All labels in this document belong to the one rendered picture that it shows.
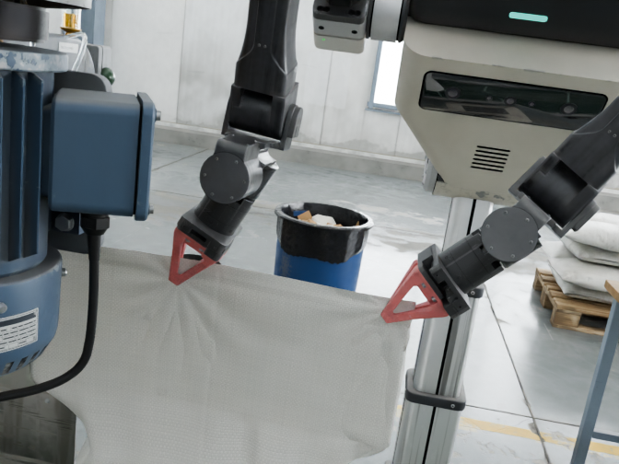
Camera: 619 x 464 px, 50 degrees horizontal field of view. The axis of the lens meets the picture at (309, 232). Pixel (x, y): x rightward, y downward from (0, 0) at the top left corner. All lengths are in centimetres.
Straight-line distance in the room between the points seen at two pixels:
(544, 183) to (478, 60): 39
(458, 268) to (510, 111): 46
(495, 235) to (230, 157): 29
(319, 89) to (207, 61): 154
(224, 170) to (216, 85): 842
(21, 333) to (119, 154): 15
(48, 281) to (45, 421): 91
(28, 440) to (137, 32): 829
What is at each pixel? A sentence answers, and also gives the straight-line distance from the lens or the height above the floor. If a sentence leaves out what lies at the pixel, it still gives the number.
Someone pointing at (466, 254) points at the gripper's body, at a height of 116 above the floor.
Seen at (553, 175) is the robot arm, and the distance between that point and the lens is 78.
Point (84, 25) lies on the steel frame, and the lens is 953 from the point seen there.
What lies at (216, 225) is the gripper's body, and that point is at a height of 114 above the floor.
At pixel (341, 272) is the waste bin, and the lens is 306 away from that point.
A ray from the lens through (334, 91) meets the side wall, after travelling 883.
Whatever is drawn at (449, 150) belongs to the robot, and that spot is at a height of 122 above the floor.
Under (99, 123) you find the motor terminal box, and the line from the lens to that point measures 51.
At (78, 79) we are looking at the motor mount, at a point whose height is 131.
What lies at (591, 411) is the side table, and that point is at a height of 27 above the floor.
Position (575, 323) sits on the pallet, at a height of 5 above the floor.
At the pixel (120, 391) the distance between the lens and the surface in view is 96.
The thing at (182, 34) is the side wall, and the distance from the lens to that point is 928.
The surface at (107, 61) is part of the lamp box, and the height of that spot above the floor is 131.
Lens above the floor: 135
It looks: 15 degrees down
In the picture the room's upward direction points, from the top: 8 degrees clockwise
